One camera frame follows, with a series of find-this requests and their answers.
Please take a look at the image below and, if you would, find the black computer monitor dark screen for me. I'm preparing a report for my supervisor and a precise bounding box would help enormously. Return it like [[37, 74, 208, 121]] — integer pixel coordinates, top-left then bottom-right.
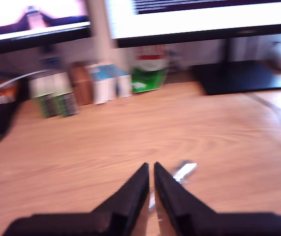
[[0, 0, 92, 57]]

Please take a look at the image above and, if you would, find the black Huawei monitor on stand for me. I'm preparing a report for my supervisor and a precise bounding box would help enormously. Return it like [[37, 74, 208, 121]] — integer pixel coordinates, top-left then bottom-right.
[[105, 0, 281, 96]]

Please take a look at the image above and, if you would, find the green red white snack bag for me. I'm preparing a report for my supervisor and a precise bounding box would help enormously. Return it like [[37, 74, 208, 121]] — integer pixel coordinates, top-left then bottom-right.
[[130, 46, 168, 94]]

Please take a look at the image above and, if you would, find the thick black cable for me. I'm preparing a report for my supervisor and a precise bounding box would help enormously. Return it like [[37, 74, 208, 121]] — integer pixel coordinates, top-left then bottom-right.
[[248, 93, 281, 148]]

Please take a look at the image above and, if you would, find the looping black cable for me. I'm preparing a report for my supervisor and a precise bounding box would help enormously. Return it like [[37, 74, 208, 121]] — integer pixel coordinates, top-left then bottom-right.
[[0, 98, 20, 153]]

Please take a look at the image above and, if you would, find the green and grey printed box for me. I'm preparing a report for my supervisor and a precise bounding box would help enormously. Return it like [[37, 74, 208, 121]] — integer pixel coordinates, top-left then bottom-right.
[[53, 73, 79, 118]]

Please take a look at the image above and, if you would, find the white and blue box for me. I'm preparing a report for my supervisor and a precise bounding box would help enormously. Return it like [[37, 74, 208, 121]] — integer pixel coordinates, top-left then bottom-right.
[[103, 66, 118, 102], [117, 71, 133, 98], [92, 70, 109, 105]]

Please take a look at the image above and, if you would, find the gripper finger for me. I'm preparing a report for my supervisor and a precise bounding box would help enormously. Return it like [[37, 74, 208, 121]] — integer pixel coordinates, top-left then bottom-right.
[[154, 161, 219, 236], [91, 162, 150, 236]]

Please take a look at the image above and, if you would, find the thin white cable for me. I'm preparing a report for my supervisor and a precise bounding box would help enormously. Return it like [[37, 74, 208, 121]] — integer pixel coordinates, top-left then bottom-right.
[[0, 70, 50, 98]]

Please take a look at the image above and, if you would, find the brown cardboard box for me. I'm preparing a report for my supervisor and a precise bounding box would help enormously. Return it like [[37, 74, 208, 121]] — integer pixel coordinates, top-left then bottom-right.
[[68, 62, 94, 106]]

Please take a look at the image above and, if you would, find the blue grey badge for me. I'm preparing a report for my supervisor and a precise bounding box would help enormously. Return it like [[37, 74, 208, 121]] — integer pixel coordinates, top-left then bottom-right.
[[43, 55, 60, 68]]

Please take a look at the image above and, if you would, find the dark green printed box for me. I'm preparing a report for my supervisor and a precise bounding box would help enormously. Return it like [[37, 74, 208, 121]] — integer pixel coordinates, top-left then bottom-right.
[[31, 75, 57, 118]]

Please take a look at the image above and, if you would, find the metallic laser pointer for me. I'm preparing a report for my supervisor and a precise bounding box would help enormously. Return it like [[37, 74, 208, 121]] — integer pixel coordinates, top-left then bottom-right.
[[149, 159, 197, 222]]

